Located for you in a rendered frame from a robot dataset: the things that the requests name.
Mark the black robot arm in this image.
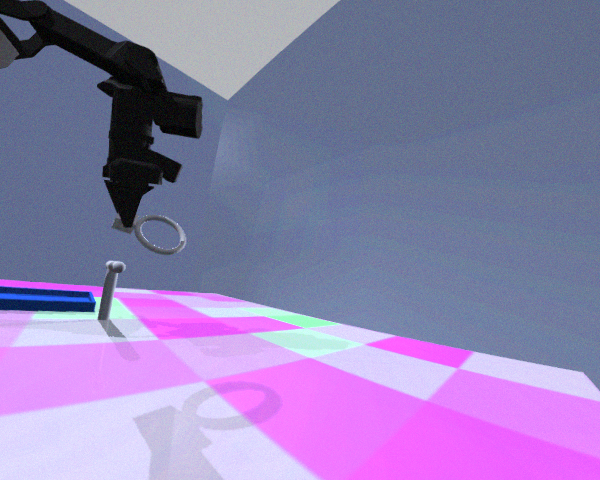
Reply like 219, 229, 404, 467
0, 0, 203, 183

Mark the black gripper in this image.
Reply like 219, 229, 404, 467
103, 122, 163, 228

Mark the blue tray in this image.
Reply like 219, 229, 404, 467
0, 286, 96, 312

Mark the silver metal ring with small square tab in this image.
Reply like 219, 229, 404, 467
111, 212, 186, 255

